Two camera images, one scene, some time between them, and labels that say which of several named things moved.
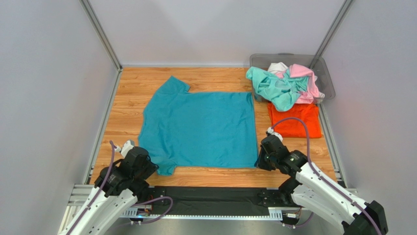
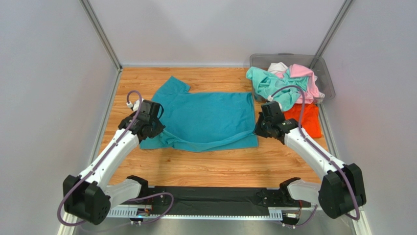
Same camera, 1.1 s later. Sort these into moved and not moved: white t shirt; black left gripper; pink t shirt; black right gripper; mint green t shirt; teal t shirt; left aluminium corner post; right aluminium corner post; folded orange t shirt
Moved: black right gripper; black left gripper; teal t shirt
Not moved: right aluminium corner post; pink t shirt; folded orange t shirt; left aluminium corner post; mint green t shirt; white t shirt
